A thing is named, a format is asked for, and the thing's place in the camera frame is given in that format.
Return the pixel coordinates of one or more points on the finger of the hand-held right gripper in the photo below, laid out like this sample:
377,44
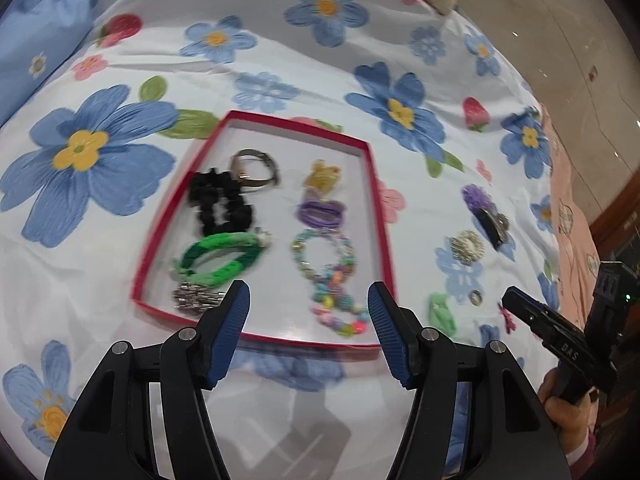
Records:
611,285
525,310

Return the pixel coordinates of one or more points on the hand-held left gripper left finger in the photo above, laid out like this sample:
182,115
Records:
227,341

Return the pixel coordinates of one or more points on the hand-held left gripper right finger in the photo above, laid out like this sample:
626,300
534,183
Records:
392,341

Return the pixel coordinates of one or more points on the black scrunchie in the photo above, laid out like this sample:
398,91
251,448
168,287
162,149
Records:
220,206

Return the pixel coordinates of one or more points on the yellow duck hair clip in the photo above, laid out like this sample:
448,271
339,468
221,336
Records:
322,178

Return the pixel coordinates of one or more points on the red shallow cardboard box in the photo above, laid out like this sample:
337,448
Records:
285,172

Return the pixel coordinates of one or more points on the silver square wristwatch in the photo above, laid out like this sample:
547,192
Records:
266,158

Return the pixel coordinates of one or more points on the person's right forearm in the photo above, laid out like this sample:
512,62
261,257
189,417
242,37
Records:
581,456

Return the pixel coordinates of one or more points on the person's right hand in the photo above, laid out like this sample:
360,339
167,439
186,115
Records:
567,412

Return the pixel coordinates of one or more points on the pink bow hair clip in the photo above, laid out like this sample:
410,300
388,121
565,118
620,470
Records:
509,318

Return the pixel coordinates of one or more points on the green leaf hair clip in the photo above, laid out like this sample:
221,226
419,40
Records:
442,312

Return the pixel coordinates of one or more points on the pink printed blanket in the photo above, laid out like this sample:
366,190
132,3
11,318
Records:
570,220

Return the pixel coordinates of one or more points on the dark glitter claw clip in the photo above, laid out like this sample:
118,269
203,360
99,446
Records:
492,227

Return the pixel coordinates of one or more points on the purple flower hair clip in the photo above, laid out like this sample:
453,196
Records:
477,197

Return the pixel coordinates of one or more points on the blue floral bedsheet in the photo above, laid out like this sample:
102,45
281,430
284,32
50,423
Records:
150,85

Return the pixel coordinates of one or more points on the light blue pillow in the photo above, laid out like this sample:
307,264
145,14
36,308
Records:
35,45

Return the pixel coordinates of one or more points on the brown wooden furniture frame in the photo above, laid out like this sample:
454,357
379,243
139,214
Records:
616,220

